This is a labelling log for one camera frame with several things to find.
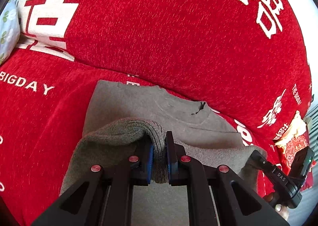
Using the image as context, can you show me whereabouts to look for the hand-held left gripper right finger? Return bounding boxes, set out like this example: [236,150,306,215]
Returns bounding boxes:
[166,131,289,226]

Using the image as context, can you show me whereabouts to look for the grey knit sweater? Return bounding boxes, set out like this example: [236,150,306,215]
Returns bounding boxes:
[60,80,268,226]

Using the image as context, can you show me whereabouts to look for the red printed sofa cover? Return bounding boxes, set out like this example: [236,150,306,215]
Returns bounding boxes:
[0,0,314,226]

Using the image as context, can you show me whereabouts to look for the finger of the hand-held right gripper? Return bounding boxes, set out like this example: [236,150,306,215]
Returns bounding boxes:
[249,150,274,177]

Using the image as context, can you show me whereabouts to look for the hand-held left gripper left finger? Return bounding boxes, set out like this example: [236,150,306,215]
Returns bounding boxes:
[31,141,154,226]

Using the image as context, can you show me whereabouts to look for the red and gold tasselled cushion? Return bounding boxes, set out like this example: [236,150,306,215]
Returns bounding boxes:
[273,111,312,176]

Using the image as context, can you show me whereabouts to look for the white floral pillow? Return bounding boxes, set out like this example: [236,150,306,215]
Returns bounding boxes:
[0,0,21,65]

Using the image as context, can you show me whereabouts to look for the person's right hand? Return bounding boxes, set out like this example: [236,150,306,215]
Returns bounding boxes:
[264,192,290,220]

